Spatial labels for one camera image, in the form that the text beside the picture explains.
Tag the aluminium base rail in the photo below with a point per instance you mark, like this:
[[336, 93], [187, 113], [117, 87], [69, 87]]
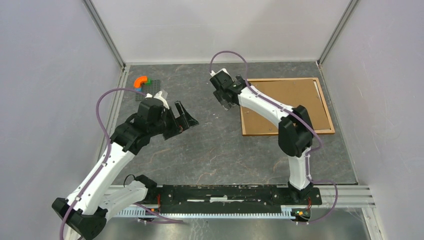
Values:
[[343, 196]]

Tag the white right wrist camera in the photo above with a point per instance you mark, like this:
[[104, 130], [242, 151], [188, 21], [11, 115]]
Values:
[[213, 73]]

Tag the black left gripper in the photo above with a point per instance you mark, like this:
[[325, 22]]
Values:
[[180, 123]]

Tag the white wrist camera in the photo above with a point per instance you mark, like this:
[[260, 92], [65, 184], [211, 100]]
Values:
[[160, 95], [213, 73]]

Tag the right aluminium corner post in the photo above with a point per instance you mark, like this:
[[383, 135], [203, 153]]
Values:
[[337, 31]]

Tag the orange curved toy block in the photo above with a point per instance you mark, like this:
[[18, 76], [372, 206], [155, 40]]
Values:
[[140, 81]]

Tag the left aluminium corner post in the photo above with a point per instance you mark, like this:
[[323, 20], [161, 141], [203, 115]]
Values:
[[104, 32]]

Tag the grey lego baseplate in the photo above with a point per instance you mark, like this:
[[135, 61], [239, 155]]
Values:
[[152, 88]]

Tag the aluminium corner post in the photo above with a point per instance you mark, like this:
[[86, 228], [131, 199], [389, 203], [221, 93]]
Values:
[[337, 31], [104, 32]]

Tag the glossy printed photo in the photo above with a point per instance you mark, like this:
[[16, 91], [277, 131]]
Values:
[[318, 90]]

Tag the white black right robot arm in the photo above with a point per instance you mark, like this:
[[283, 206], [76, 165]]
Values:
[[298, 151]]

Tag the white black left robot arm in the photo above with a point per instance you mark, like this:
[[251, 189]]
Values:
[[86, 210]]

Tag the white slotted cable duct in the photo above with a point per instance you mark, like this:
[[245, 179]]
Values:
[[138, 212]]

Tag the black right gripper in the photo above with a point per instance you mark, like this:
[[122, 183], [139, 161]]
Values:
[[226, 106]]

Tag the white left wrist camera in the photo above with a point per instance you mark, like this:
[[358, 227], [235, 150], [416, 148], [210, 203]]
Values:
[[160, 95]]

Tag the wooden picture frame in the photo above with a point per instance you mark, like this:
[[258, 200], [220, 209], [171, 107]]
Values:
[[305, 111]]

